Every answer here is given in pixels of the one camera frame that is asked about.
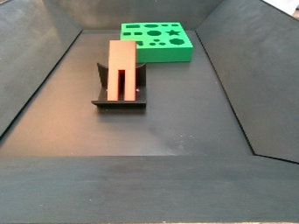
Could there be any green foam shape board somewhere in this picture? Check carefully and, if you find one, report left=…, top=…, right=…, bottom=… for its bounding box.
left=121, top=22, right=194, bottom=63

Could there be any red double-square block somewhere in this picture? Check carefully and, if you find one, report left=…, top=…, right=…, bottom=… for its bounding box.
left=107, top=40, right=137, bottom=101

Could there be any black curved holder stand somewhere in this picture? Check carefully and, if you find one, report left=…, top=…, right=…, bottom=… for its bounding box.
left=91, top=63, right=147, bottom=109

